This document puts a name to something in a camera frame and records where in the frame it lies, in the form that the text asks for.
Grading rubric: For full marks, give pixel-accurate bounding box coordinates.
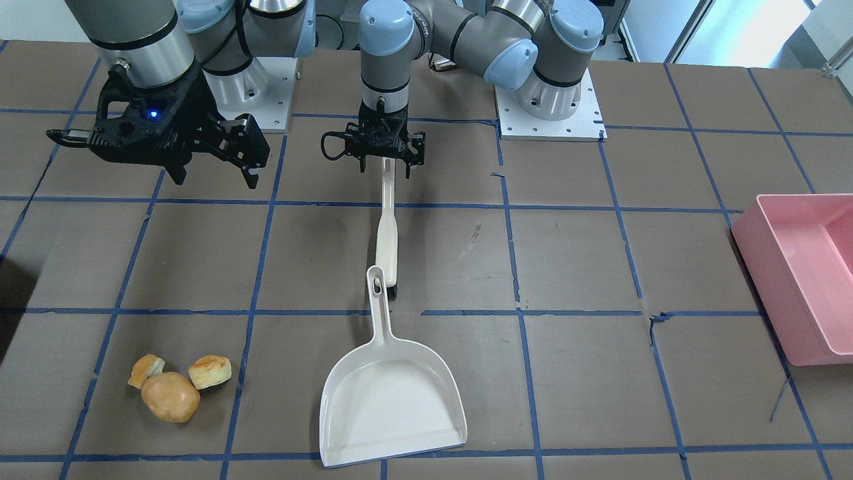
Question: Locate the bread piece near brush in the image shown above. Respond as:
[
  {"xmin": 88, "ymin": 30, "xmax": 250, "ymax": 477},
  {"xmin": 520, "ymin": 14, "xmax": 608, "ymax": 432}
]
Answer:
[{"xmin": 188, "ymin": 353, "xmax": 233, "ymax": 390}]

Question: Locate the beige hand brush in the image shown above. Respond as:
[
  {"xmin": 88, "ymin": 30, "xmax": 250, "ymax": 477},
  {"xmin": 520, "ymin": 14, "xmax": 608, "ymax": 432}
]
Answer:
[{"xmin": 375, "ymin": 157, "xmax": 399, "ymax": 299}]

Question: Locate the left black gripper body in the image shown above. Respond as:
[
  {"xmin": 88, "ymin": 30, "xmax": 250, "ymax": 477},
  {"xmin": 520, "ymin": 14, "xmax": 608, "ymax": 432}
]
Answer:
[{"xmin": 322, "ymin": 100, "xmax": 426, "ymax": 166}]

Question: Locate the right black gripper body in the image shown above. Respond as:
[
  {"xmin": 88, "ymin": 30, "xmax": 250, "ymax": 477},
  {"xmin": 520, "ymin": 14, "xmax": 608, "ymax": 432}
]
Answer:
[{"xmin": 47, "ymin": 63, "xmax": 269, "ymax": 172}]

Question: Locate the round bread roll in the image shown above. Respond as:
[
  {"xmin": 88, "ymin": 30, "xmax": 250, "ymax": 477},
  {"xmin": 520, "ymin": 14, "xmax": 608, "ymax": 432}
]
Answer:
[{"xmin": 141, "ymin": 373, "xmax": 201, "ymax": 423}]

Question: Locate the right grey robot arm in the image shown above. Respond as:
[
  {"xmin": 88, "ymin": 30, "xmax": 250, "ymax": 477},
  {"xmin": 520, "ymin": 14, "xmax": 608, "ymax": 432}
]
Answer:
[{"xmin": 46, "ymin": 1, "xmax": 317, "ymax": 189}]

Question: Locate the beige plastic dustpan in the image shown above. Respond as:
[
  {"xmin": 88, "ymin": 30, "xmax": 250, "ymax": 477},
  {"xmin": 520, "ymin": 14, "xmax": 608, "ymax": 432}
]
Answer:
[{"xmin": 318, "ymin": 265, "xmax": 468, "ymax": 469}]

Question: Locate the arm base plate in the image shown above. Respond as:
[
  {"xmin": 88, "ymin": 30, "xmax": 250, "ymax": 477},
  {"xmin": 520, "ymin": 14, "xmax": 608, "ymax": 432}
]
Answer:
[
  {"xmin": 494, "ymin": 69, "xmax": 608, "ymax": 142},
  {"xmin": 204, "ymin": 57, "xmax": 301, "ymax": 133}
]

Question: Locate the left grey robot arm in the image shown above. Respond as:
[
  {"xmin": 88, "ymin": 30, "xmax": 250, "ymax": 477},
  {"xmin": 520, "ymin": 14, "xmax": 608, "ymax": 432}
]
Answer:
[{"xmin": 330, "ymin": 1, "xmax": 605, "ymax": 170}]

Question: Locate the bread piece far side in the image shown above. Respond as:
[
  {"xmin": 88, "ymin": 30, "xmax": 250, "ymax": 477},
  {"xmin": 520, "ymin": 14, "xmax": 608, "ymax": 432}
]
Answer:
[{"xmin": 127, "ymin": 353, "xmax": 165, "ymax": 389}]

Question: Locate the pink plastic bin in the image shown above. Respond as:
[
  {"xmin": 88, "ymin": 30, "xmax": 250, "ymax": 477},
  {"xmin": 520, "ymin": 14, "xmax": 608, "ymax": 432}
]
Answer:
[{"xmin": 732, "ymin": 193, "xmax": 852, "ymax": 367}]

